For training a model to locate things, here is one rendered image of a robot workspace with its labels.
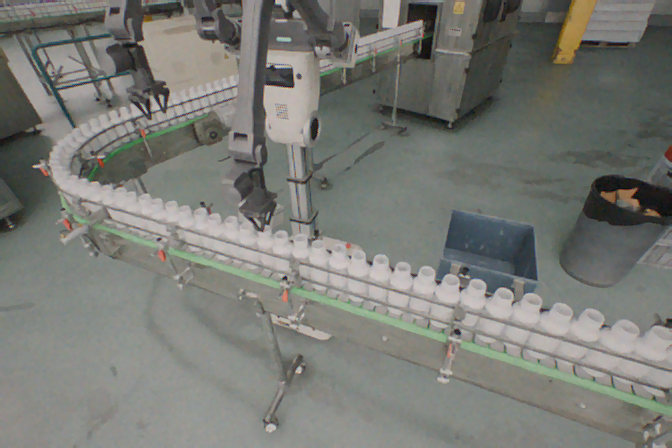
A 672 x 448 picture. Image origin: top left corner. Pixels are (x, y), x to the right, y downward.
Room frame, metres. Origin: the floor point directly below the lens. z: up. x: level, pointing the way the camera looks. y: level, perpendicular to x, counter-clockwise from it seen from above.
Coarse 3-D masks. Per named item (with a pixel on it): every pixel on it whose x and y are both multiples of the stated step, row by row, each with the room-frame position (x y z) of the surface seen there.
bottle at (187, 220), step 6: (180, 210) 0.86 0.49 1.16; (186, 210) 0.87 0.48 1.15; (180, 216) 0.84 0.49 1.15; (186, 216) 0.84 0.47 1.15; (192, 216) 0.86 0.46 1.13; (180, 222) 0.84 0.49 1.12; (186, 222) 0.84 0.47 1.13; (192, 222) 0.84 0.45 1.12; (192, 228) 0.83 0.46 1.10; (186, 234) 0.83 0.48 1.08; (192, 234) 0.83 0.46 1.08; (192, 240) 0.83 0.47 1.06; (198, 240) 0.84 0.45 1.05
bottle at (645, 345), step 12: (636, 336) 0.38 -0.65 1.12; (648, 336) 0.37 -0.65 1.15; (660, 336) 0.37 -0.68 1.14; (636, 348) 0.36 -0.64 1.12; (648, 348) 0.35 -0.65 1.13; (660, 348) 0.34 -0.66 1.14; (624, 360) 0.36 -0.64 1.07; (648, 360) 0.34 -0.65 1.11; (660, 360) 0.33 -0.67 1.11; (624, 372) 0.34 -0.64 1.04; (636, 372) 0.34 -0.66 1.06
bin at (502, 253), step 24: (456, 216) 1.07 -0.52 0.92; (480, 216) 1.04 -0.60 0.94; (456, 240) 1.06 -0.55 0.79; (480, 240) 1.03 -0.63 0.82; (504, 240) 0.99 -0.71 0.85; (528, 240) 0.93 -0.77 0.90; (456, 264) 0.78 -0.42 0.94; (480, 264) 0.97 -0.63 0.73; (504, 264) 0.96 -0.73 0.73; (528, 264) 0.82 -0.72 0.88; (504, 288) 0.71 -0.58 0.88; (528, 288) 0.69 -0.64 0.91
